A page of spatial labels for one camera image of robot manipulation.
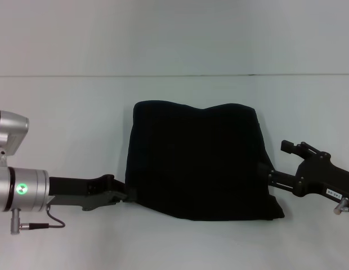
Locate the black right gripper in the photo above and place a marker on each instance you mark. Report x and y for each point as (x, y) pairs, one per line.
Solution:
(326, 180)

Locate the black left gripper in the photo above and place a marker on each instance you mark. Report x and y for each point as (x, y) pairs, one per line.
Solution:
(70, 191)

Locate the black T-shirt with FREE print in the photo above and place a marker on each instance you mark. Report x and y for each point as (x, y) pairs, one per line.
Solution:
(197, 163)

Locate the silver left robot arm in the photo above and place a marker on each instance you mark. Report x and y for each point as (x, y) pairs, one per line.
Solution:
(19, 188)

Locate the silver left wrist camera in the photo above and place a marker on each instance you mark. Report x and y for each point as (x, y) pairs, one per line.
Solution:
(11, 135)

